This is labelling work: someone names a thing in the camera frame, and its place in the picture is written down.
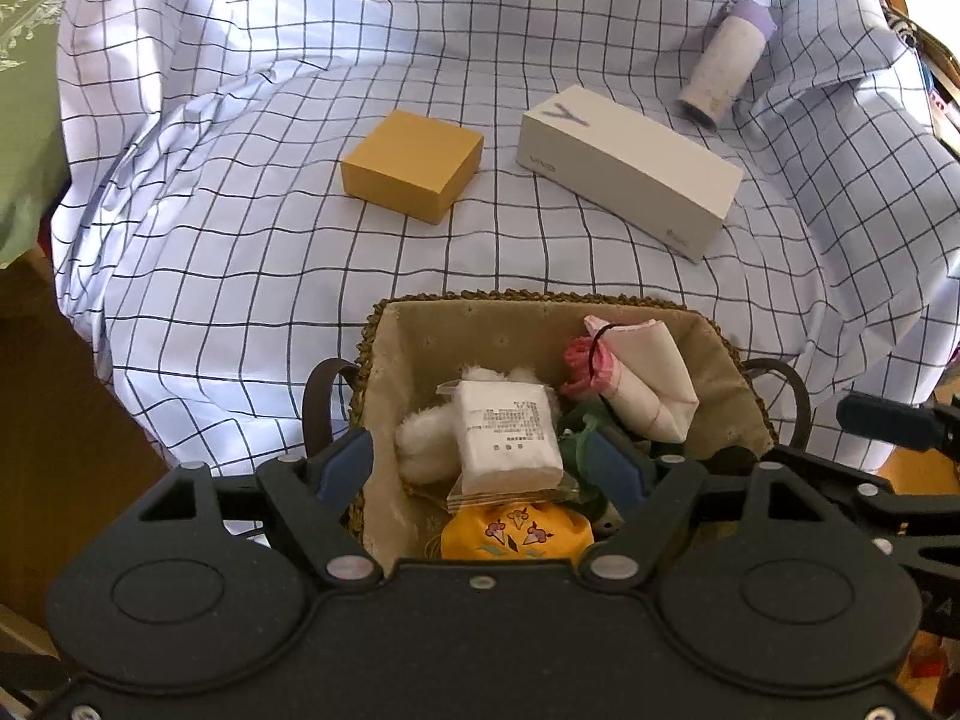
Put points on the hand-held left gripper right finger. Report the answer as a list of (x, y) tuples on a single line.
[(619, 465)]

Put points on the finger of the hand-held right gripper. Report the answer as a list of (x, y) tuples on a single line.
[(840, 476), (877, 420)]

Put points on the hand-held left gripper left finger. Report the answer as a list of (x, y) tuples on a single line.
[(345, 465)]

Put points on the green and white plush vegetable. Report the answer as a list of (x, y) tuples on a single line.
[(577, 450)]

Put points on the white plush rabbit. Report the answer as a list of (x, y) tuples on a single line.
[(424, 442)]

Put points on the white pink-trimmed cloth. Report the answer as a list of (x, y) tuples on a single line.
[(645, 375)]

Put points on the white packet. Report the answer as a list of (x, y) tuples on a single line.
[(502, 435)]

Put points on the woven basket with floral lining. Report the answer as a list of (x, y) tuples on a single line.
[(405, 345)]

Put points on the yellow embroidered pouch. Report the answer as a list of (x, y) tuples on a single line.
[(480, 532)]

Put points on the white checked bed sheet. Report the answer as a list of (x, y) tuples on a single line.
[(262, 240)]

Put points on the wooden furniture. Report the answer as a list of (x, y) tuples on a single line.
[(60, 427)]

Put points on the long white cardboard box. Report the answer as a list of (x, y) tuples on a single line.
[(637, 157)]

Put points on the yellow cardboard box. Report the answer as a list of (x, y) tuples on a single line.
[(412, 150)]

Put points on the colourful clutter pile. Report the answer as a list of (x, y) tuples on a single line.
[(930, 60)]

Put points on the white bottle with purple cap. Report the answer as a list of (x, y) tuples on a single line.
[(724, 60)]

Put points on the green printed paper bag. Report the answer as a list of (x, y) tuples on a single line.
[(22, 127)]

